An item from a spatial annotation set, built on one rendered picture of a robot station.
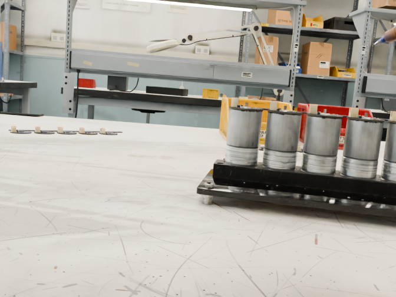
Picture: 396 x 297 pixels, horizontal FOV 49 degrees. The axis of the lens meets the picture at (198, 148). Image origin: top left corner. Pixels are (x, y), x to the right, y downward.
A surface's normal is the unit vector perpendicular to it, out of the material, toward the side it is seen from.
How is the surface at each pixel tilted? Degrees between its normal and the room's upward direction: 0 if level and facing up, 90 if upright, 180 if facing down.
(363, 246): 0
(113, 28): 90
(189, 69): 90
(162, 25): 90
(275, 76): 90
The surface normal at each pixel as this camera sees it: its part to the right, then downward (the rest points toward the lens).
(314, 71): 0.00, 0.14
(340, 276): 0.08, -0.99
